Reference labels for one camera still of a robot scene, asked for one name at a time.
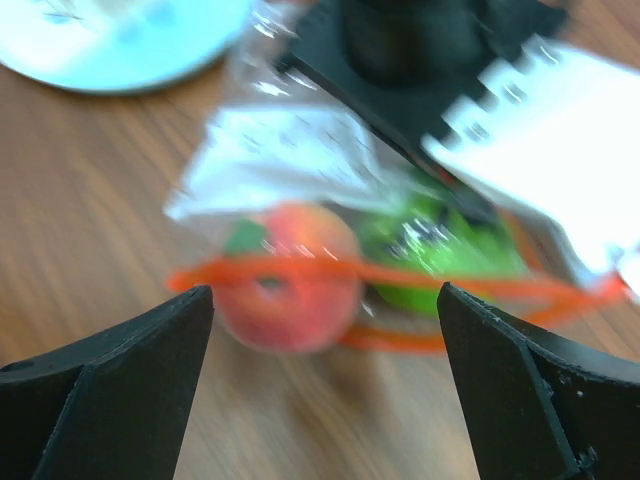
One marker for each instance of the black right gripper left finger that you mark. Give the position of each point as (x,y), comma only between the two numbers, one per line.
(114,405)

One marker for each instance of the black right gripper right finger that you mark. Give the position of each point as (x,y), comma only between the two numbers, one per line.
(537,405)

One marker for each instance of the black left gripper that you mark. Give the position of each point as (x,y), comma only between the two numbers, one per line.
(400,65)

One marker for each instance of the clear orange zip top bag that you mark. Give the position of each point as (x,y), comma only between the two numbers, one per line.
(281,139)

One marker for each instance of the fake tomato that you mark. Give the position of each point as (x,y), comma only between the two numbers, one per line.
(297,314)

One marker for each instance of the fake green watermelon ball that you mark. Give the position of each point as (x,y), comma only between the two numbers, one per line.
(429,235)

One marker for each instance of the blue beige round plate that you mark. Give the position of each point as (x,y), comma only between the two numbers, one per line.
(117,47)

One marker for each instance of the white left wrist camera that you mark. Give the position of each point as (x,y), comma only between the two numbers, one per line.
(559,145)

